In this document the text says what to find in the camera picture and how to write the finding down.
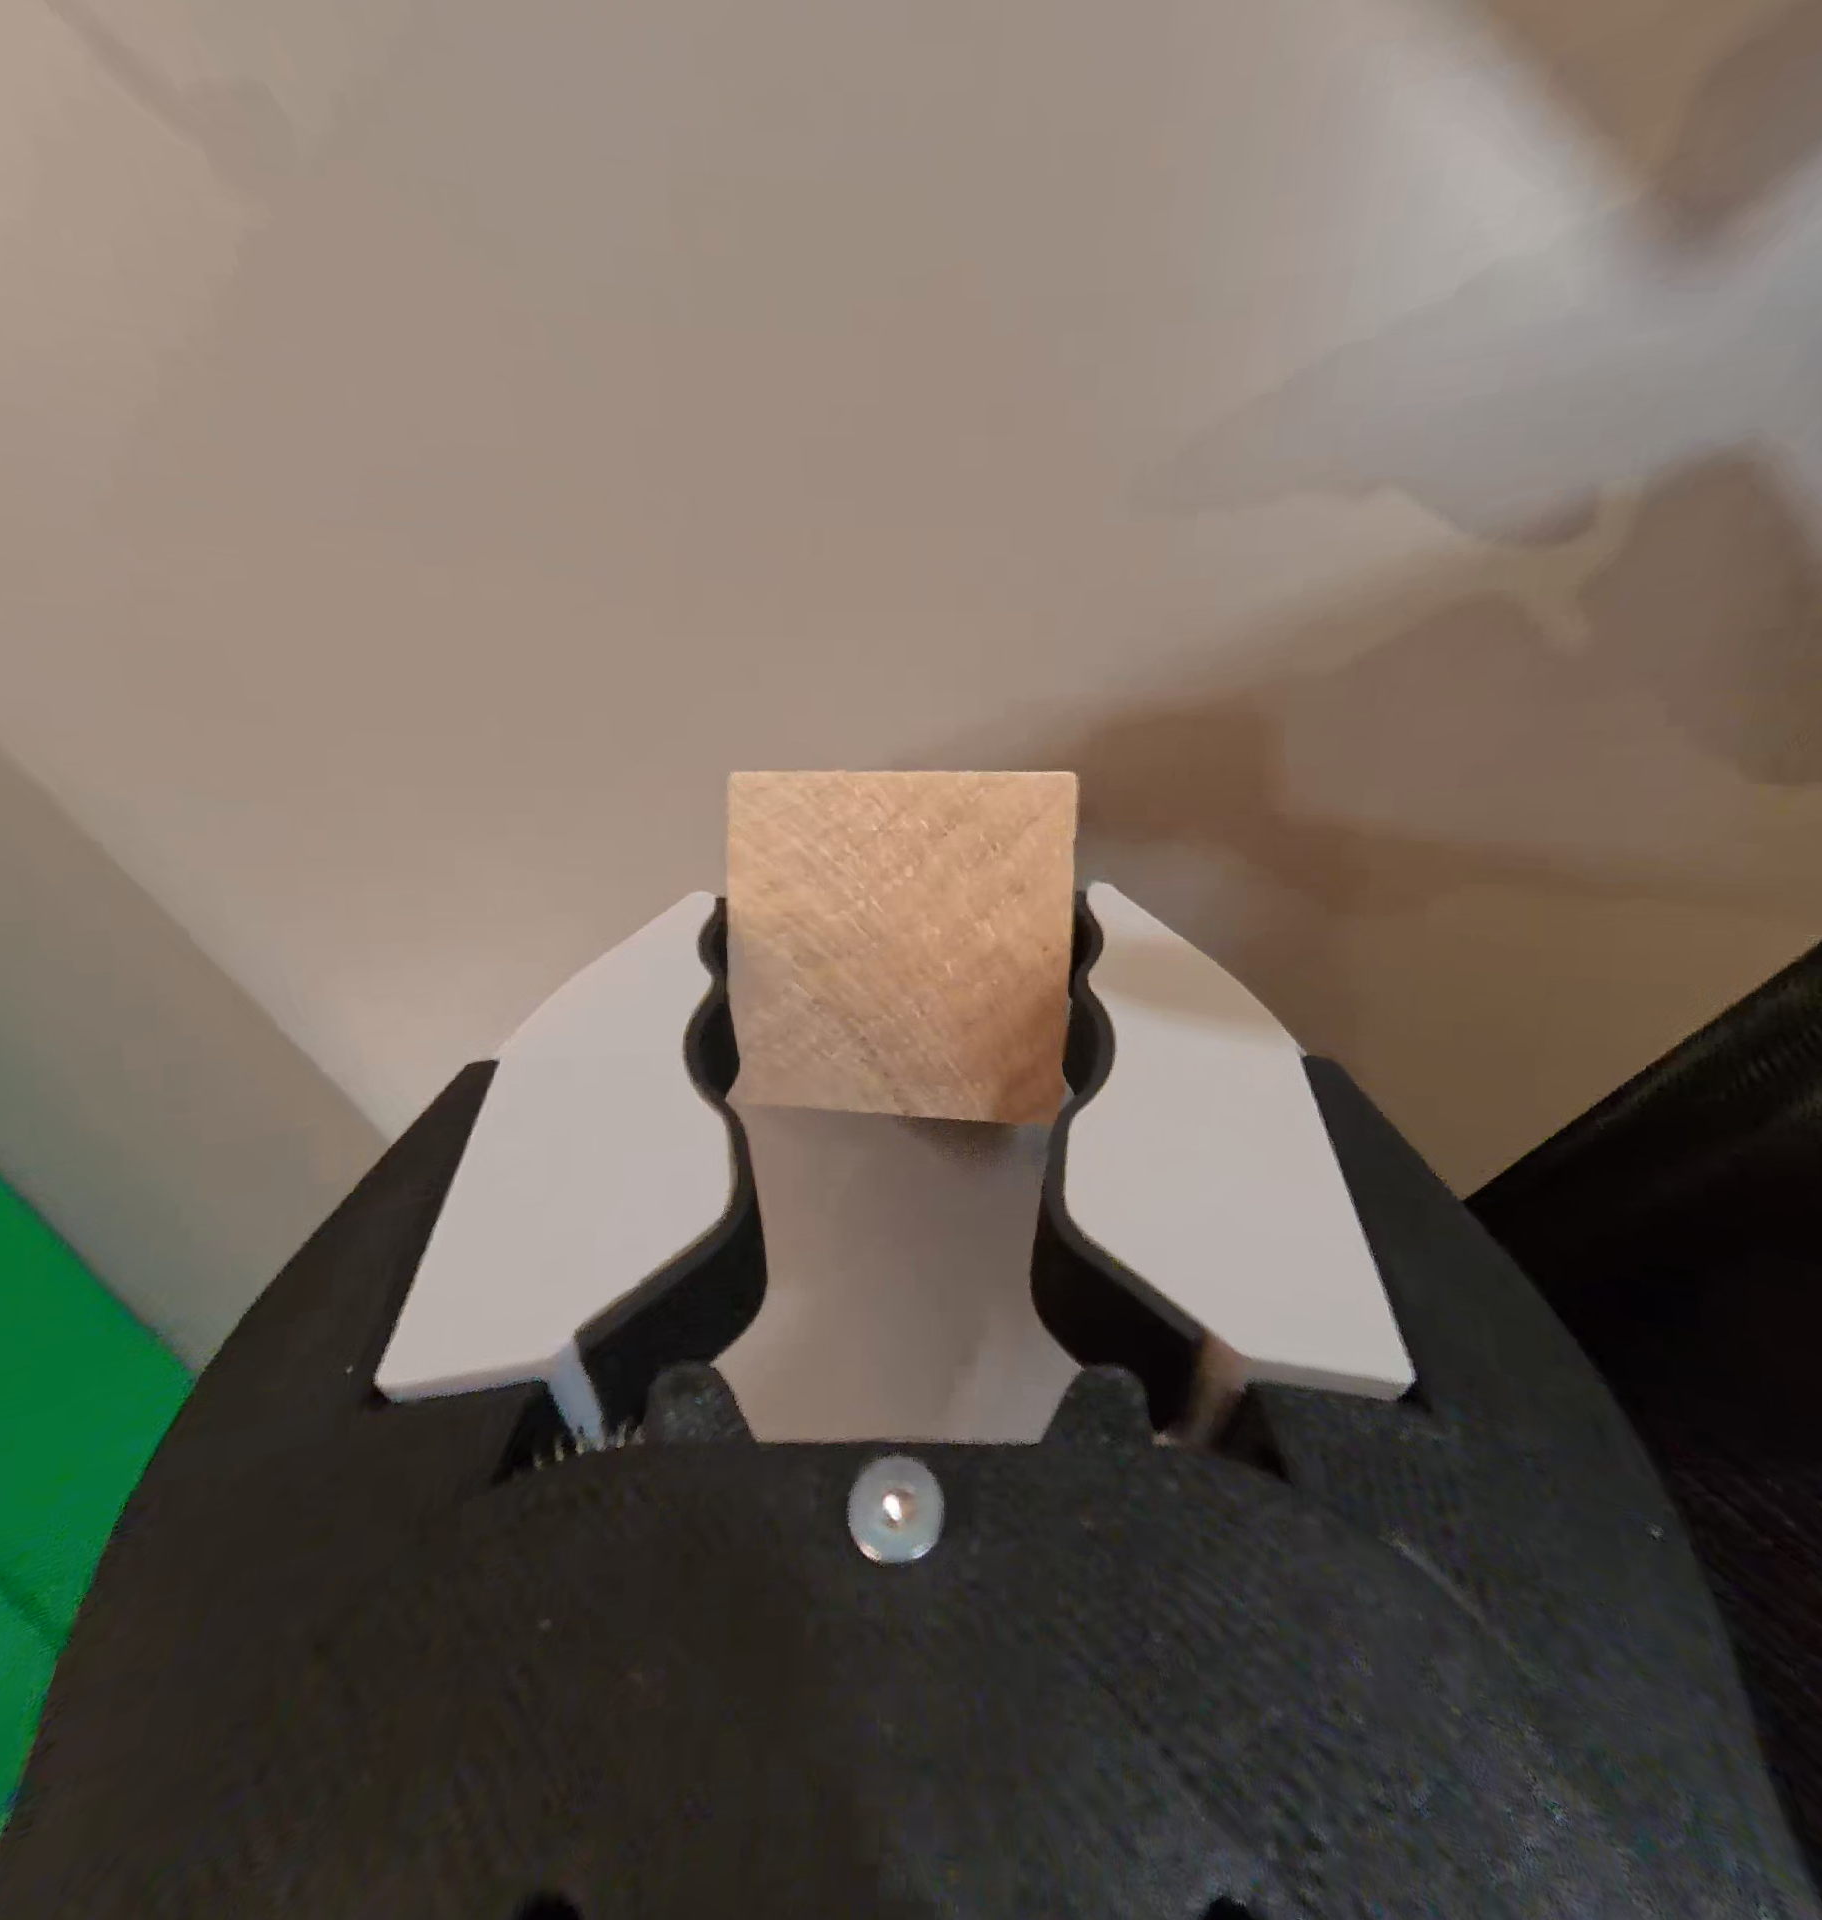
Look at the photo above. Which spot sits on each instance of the black textured object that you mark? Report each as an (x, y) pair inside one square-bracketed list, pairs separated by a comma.
[(1721, 1292)]

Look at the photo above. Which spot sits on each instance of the large wooden cube block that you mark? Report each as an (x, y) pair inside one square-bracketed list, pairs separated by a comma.
[(905, 943)]

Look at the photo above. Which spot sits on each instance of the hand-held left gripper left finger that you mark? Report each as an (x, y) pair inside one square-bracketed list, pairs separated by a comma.
[(578, 1187)]

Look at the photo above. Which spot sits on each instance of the green plastic bin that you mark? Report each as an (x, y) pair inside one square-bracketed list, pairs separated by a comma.
[(40, 1396)]

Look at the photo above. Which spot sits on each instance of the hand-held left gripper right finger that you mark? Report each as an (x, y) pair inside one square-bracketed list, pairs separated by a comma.
[(1229, 1187)]

